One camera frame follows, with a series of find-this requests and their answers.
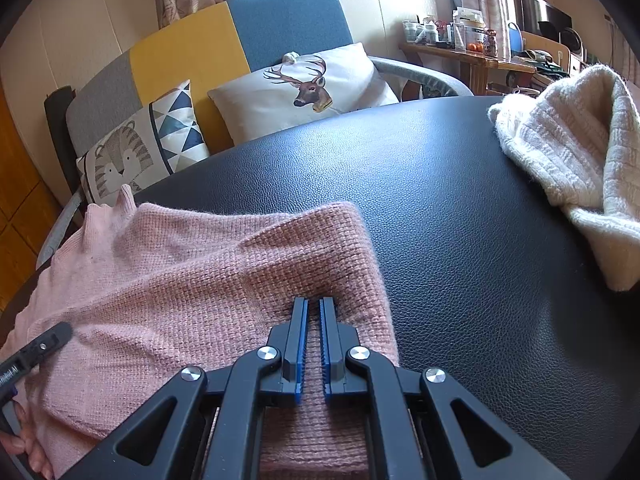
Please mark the deer print pillow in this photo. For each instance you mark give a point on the deer print pillow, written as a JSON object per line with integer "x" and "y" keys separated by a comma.
{"x": 280, "y": 100}

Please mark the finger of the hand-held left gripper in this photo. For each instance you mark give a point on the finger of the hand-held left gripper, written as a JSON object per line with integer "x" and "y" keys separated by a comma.
{"x": 50, "y": 341}

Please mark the black flat monitor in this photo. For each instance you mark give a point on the black flat monitor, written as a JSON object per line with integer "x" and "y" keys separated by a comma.
{"x": 540, "y": 12}

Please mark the white knit sweater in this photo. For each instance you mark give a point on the white knit sweater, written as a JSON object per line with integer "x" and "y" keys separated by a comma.
{"x": 575, "y": 135}

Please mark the grey yellow blue sofa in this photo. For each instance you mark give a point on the grey yellow blue sofa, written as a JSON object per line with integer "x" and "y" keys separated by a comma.
{"x": 185, "y": 55}

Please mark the person's left hand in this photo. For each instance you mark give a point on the person's left hand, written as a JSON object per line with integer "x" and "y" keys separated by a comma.
{"x": 30, "y": 455}

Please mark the black padded object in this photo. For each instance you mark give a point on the black padded object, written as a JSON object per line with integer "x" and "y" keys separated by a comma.
{"x": 57, "y": 110}

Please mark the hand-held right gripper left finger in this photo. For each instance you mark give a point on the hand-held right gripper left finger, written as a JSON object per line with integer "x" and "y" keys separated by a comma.
{"x": 300, "y": 355}

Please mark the wooden side table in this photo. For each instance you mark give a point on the wooden side table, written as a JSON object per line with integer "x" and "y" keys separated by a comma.
{"x": 465, "y": 60}

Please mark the pink knit sweater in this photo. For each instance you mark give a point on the pink knit sweater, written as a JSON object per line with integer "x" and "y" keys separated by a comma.
{"x": 200, "y": 270}

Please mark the blue container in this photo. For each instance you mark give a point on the blue container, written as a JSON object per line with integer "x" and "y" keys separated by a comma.
{"x": 515, "y": 40}

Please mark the tiger print pillow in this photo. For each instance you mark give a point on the tiger print pillow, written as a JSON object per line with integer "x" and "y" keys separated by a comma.
{"x": 130, "y": 155}

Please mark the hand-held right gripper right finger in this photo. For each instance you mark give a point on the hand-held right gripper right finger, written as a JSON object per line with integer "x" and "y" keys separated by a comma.
{"x": 325, "y": 355}

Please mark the group of jars and bottles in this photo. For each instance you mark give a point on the group of jars and bottles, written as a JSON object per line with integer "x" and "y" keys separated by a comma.
{"x": 450, "y": 32}

